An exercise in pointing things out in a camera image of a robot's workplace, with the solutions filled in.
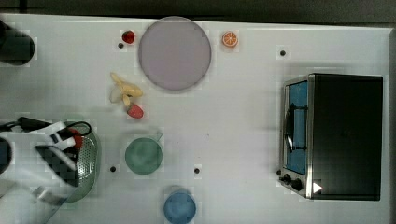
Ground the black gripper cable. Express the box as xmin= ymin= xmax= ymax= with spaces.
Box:
xmin=0 ymin=116 xmax=92 ymax=138

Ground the plush peeled banana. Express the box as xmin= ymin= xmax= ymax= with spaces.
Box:
xmin=109 ymin=73 xmax=143 ymax=106

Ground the silver toaster oven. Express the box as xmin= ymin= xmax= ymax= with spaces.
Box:
xmin=276 ymin=73 xmax=383 ymax=201

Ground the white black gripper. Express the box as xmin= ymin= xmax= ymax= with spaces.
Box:
xmin=35 ymin=122 xmax=79 ymax=187

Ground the plush strawberry near plate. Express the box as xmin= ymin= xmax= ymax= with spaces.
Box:
xmin=122 ymin=31 xmax=135 ymax=44

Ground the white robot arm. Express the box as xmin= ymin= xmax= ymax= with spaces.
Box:
xmin=1 ymin=122 xmax=79 ymax=224

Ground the green cup with handle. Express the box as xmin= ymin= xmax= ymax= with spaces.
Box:
xmin=124 ymin=133 xmax=163 ymax=175

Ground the red plush ketchup bottle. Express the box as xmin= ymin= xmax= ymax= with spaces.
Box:
xmin=68 ymin=128 xmax=83 ymax=150

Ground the orange slice toy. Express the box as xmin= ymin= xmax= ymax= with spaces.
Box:
xmin=221 ymin=31 xmax=238 ymax=48

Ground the plush strawberry near banana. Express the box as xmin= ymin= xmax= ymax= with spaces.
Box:
xmin=127 ymin=105 xmax=144 ymax=119

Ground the black pot top left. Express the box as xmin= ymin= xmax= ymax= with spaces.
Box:
xmin=0 ymin=21 xmax=35 ymax=66

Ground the blue cup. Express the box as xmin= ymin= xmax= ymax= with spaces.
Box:
xmin=163 ymin=189 xmax=197 ymax=224

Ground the grey round plate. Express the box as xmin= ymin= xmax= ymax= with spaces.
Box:
xmin=138 ymin=17 xmax=211 ymax=91

